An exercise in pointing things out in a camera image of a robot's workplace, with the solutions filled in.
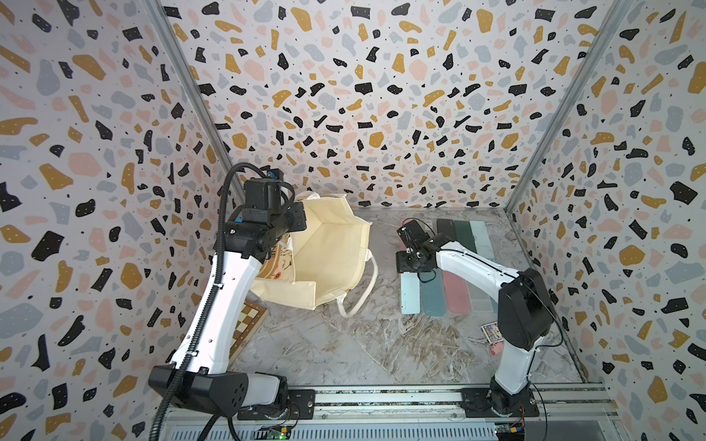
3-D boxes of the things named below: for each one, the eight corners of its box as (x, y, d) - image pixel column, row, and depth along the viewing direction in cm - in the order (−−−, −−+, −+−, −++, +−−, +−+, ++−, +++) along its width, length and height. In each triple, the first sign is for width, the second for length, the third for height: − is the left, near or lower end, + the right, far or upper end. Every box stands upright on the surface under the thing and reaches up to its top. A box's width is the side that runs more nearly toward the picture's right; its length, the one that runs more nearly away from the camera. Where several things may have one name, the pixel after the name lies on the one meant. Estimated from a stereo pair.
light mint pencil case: (479, 260, 108) (481, 256, 106) (468, 225, 120) (470, 220, 118) (494, 260, 108) (497, 256, 106) (482, 225, 120) (484, 220, 118)
